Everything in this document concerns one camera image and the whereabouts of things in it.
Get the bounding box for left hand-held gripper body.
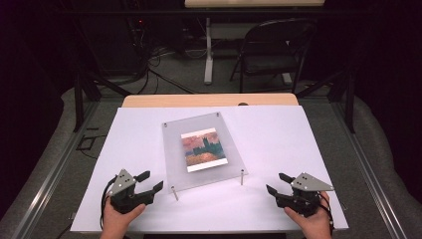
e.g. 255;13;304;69
107;168;155;215

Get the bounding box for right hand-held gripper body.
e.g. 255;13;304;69
275;171;335;219

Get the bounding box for clear acrylic photo frame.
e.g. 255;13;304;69
161;112;249;194

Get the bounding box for person's left hand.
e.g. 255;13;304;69
101;195;147;232

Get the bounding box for person's right hand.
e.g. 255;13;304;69
284;190;334;233

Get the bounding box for white table cover sheet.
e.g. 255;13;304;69
70;105;349;233

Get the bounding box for painting print card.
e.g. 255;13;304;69
180;126;230;174

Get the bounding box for light wooden table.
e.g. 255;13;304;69
120;93;300;109

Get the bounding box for black metal stand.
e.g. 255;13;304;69
295;64;358;134
73;64;133;133

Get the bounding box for black folding chair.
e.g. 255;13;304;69
229;18;318;95

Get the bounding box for white desk leg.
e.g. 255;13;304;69
203;17;215;86

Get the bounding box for dark equipment with red light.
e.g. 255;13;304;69
123;14;152;69

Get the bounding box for light desk top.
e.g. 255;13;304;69
183;0;326;9

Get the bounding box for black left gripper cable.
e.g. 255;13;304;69
99;176;117;231

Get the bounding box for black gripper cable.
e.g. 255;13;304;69
317;191;335;231
99;176;117;231

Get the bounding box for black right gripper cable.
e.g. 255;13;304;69
317;191;335;231

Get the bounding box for aluminium floor rail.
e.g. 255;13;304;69
331;99;410;239
9;99;101;239

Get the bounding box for black floor cables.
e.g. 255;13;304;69
130;44;200;96

